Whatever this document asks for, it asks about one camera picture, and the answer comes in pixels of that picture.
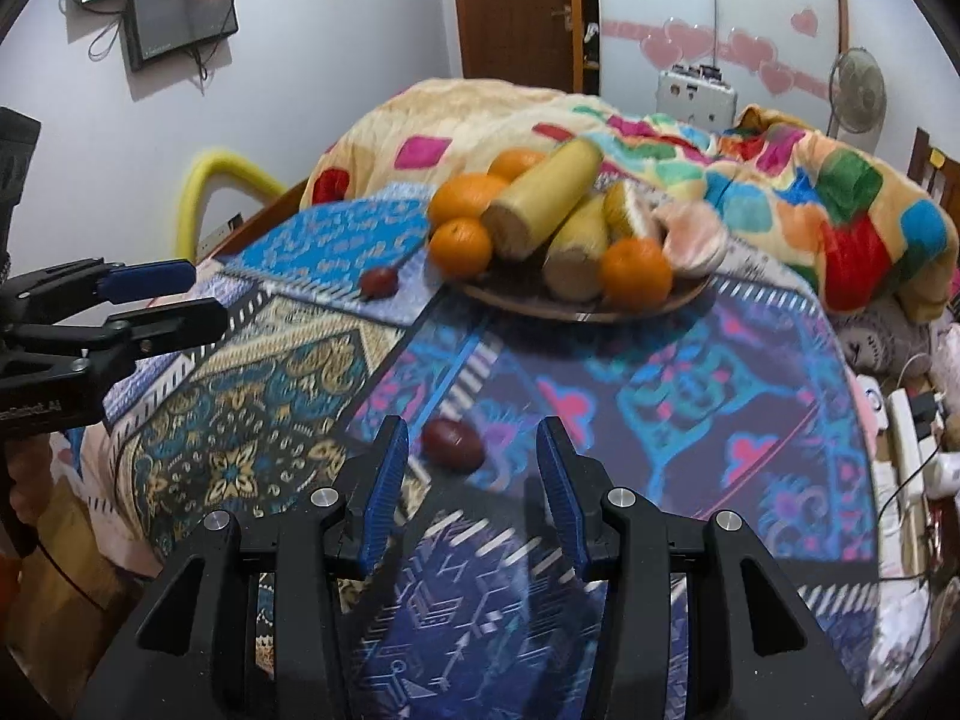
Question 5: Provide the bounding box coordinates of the white box appliance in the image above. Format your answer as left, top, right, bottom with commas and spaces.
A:
658, 67, 740, 125

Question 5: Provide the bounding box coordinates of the small black wall monitor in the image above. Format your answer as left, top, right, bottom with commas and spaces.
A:
124, 0, 241, 74

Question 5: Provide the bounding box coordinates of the purple plate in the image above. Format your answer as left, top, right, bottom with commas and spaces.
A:
457, 270, 713, 323

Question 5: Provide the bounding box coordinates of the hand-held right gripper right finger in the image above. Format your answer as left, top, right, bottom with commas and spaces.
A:
536, 416, 871, 720

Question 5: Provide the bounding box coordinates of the large orange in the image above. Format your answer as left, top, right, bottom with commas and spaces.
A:
487, 148, 548, 182
429, 172, 511, 230

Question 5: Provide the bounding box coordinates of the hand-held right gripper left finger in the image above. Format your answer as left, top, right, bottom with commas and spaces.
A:
75, 414, 410, 720

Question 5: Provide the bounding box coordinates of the brown wooden door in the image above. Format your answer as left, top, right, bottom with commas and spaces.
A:
448, 0, 575, 95

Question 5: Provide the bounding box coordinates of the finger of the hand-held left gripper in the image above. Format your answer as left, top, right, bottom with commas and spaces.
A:
7, 257, 198, 317
9, 298, 230, 370

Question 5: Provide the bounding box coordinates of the wooden headboard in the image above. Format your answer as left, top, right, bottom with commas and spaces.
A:
907, 127, 960, 222

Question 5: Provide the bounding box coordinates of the black wall cable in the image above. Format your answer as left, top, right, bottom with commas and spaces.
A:
88, 15, 125, 61

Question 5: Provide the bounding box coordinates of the white power strip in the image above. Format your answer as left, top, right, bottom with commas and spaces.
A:
885, 390, 946, 496

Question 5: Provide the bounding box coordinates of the blue patterned bed mat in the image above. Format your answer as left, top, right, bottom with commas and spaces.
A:
101, 195, 882, 720

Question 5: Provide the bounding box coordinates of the peeled pomelo piece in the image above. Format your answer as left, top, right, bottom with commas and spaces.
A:
652, 199, 730, 278

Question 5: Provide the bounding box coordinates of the standing fan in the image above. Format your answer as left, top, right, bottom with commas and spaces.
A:
827, 47, 888, 140

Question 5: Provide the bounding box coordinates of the pomelo piece with rind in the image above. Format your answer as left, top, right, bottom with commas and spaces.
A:
602, 178, 661, 241

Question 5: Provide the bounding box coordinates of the small orange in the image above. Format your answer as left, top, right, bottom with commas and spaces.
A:
429, 217, 494, 278
598, 237, 674, 312

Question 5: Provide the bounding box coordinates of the colourful patchwork blanket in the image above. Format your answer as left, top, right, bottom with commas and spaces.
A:
300, 77, 960, 316

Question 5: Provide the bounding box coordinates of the wooden wardrobe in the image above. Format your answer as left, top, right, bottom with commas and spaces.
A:
574, 0, 852, 136

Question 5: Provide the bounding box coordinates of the yellow foam tube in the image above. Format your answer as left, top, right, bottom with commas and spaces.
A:
176, 150, 290, 260

